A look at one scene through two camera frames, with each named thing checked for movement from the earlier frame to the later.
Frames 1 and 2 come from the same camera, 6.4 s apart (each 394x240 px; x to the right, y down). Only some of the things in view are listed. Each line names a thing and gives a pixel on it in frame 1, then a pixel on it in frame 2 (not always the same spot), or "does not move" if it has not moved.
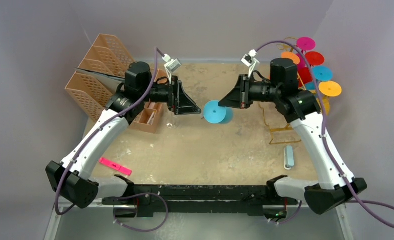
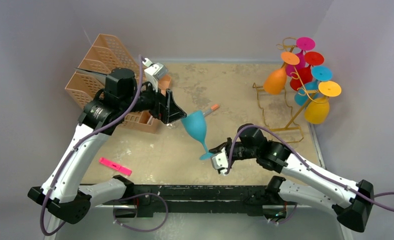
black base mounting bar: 149,199 does not move
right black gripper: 243,92 → 227,149
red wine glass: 304,75 does not move
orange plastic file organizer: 93,96 does not move
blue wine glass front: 215,114 → 195,123
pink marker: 115,166 does not move
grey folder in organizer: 104,78 does not move
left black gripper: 178,100 → 165,108
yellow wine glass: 328,89 does not move
